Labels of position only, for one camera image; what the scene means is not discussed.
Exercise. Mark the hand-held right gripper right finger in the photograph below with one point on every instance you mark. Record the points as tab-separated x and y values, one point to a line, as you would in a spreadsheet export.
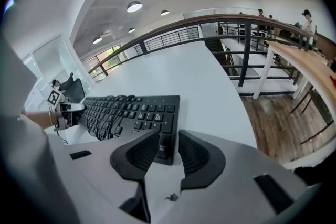
236	191

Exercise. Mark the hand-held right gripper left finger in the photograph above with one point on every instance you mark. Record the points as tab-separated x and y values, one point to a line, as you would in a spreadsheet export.
115	178

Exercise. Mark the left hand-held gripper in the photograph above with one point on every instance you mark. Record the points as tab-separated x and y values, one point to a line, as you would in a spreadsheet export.
55	98

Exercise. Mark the black keyboard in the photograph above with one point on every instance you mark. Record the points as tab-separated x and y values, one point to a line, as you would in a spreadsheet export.
147	112

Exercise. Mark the person's left forearm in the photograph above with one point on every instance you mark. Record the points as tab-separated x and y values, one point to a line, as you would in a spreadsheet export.
36	118

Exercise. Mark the black office chair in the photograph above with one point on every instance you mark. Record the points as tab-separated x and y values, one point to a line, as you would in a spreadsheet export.
76	91

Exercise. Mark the thin gold bangle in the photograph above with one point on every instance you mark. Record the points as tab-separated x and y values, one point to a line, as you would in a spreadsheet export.
50	118

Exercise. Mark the large glass window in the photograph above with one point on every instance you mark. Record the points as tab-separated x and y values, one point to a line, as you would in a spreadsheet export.
113	60

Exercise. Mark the cream printed t-shirt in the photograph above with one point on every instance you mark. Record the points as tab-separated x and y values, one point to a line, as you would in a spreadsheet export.
18	139

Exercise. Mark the round pendant ceiling lamp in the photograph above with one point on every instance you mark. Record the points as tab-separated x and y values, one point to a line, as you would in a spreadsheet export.
164	12
134	6
131	30
97	40

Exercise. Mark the black balcony railing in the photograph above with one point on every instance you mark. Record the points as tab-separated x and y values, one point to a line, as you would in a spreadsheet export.
143	47

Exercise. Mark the wood-topped black railing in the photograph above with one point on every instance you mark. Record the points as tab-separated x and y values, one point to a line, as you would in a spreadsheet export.
246	47

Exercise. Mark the long wooden table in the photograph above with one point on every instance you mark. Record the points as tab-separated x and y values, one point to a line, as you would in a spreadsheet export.
302	60

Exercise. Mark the distant group of people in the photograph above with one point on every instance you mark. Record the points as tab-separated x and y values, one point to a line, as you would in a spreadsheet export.
308	26

